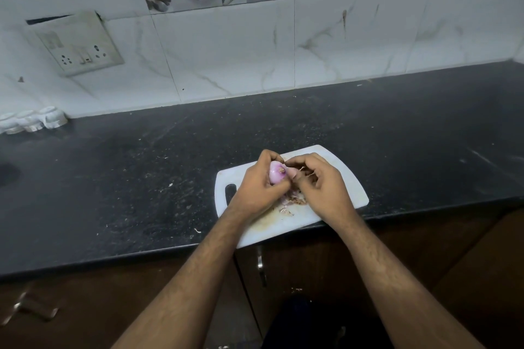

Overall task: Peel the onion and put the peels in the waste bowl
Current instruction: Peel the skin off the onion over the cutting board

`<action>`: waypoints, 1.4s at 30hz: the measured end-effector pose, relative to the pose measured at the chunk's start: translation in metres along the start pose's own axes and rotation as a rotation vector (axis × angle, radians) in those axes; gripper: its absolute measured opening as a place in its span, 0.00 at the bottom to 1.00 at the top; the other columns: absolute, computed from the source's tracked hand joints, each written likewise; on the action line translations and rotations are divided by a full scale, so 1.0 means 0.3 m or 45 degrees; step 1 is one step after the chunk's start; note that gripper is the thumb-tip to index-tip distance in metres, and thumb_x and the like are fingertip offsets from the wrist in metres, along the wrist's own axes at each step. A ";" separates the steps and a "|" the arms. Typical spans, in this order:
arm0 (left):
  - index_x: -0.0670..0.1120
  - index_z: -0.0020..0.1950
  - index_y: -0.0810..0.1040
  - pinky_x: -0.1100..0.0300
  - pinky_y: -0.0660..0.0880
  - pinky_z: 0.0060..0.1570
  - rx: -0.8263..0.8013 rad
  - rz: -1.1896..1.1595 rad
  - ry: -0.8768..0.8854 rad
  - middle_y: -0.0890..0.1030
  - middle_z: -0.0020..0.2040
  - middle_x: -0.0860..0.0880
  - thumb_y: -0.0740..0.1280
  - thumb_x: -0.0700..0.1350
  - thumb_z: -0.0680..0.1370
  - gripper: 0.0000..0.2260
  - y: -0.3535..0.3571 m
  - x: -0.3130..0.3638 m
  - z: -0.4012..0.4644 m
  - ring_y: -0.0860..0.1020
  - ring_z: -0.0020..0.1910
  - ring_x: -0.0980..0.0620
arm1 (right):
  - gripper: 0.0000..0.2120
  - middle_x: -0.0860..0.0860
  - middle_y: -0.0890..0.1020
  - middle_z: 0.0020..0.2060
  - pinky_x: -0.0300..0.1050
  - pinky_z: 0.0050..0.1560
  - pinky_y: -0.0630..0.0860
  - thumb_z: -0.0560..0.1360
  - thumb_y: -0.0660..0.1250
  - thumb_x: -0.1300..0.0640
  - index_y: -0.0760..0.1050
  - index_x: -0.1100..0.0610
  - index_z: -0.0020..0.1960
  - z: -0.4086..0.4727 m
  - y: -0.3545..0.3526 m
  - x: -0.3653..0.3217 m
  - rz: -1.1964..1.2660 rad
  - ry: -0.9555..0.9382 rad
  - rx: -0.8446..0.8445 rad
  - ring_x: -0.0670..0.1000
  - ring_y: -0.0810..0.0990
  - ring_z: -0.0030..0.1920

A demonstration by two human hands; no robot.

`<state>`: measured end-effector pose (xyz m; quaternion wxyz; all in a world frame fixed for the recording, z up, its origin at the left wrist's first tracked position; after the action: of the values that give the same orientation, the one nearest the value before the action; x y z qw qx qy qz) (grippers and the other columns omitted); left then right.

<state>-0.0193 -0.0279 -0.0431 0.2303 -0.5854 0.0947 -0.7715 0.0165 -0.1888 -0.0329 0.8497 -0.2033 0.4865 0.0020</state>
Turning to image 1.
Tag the person's dark trousers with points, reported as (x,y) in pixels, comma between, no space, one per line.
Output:
(323,324)

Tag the onion peel scraps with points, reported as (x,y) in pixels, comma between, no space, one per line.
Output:
(294,198)

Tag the small pink onion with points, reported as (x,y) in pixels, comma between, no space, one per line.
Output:
(277,173)

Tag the white plastic cutting board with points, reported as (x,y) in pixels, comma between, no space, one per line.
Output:
(286,222)

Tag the person's left hand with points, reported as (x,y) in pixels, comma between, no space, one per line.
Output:
(256,191)

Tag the white scalloped ceramic cup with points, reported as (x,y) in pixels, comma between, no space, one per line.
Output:
(54,117)
(30,121)
(10,124)

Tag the person's right hand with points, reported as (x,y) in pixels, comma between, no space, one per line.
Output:
(329,193)

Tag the white wall socket plate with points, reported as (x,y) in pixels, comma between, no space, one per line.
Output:
(77,44)

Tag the person's left forearm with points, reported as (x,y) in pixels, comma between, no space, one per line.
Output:
(184,287)

